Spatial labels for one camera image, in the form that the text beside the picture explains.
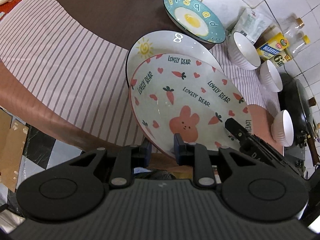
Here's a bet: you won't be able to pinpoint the black wok with lid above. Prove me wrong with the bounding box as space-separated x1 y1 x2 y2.
278 73 319 166

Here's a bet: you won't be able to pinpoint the yellow label cooking wine bottle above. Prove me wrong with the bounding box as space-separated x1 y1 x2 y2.
257 18 305 61

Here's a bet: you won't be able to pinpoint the large white ribbed bowl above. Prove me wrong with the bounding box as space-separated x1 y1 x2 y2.
227 31 261 70

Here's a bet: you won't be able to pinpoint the clear white vinegar bottle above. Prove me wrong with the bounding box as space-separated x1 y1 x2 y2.
270 31 310 67

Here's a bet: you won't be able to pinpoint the pink bunny carrot plate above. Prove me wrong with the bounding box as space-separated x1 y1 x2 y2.
129 54 253 157

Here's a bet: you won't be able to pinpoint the blue fried egg plate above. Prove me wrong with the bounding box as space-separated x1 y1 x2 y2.
163 0 226 44

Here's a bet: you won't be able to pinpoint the small white ribbed bowl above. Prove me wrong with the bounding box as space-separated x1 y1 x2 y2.
271 110 294 147

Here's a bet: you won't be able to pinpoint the white plastic seasoning bag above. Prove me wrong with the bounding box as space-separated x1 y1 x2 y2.
232 8 272 44

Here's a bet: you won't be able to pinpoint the white sun plate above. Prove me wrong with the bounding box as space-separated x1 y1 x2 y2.
125 30 223 85

